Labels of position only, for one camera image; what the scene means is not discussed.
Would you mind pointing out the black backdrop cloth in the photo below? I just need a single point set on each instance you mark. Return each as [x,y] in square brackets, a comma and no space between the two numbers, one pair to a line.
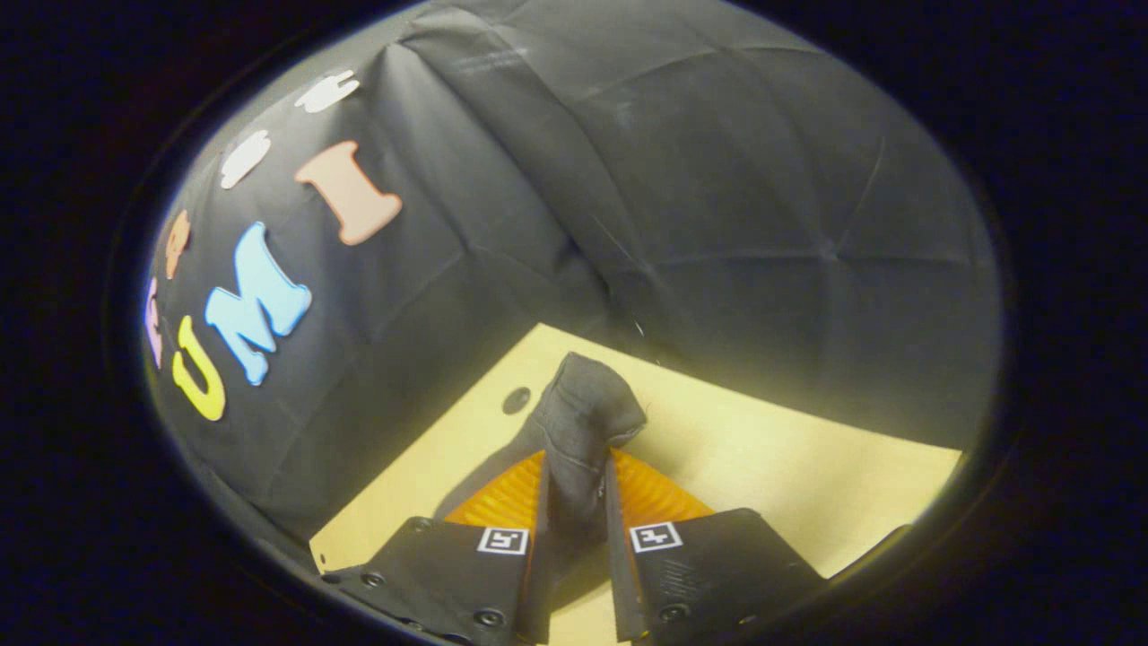
[717,224]

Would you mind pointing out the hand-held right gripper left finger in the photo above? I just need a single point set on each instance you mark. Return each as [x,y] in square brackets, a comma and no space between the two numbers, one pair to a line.
[531,610]

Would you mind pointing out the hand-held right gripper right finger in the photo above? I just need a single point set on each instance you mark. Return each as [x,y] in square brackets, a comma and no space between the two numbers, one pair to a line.
[623,583]

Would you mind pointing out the dark grey jeans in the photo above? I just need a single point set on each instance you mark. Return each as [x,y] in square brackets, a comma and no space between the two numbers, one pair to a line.
[583,413]

